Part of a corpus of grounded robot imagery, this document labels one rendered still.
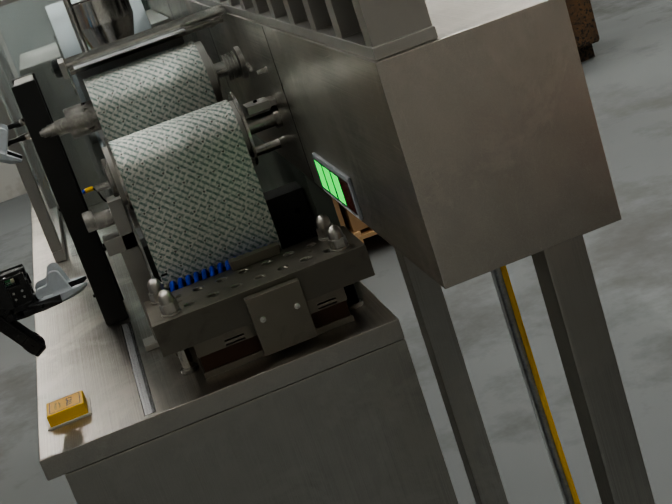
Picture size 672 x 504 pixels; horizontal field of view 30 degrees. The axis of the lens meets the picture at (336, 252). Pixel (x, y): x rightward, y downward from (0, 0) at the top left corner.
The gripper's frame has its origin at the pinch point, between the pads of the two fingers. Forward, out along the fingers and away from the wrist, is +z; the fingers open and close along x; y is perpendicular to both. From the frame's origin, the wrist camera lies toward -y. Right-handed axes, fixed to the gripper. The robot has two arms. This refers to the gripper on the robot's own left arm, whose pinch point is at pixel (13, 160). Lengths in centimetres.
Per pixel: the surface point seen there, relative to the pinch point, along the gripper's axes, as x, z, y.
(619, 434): -85, 86, 4
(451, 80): -92, 41, 41
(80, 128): 20.4, 11.2, 7.3
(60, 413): -21.1, 20.9, -37.0
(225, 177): -7.9, 36.6, 11.0
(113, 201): -0.6, 19.6, -1.2
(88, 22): 65, 9, 26
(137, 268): 0.2, 28.4, -12.2
